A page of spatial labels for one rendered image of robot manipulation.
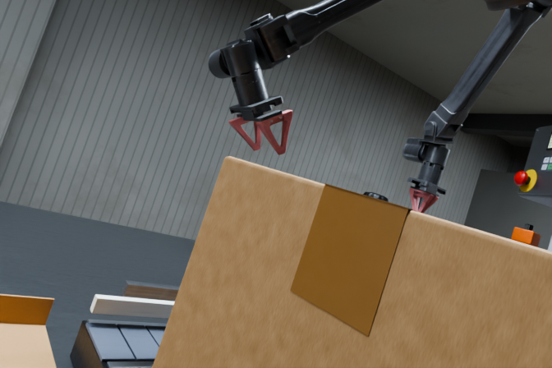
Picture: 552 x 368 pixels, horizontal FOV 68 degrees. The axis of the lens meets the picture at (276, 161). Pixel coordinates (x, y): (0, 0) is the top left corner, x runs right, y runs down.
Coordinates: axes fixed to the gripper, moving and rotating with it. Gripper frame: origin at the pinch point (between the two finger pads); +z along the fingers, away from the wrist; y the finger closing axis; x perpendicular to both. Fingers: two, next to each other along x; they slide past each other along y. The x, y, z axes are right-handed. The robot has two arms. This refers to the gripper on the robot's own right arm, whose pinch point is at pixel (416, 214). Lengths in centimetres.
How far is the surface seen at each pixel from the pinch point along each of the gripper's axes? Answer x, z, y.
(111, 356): 23, 26, 81
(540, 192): 24.3, -14.5, -7.5
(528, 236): 27.8, -3.5, 0.4
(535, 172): 21.1, -19.4, -9.6
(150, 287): 23, 18, 79
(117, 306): 16, 24, 79
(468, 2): -100, -149, -132
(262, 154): -246, -8, -115
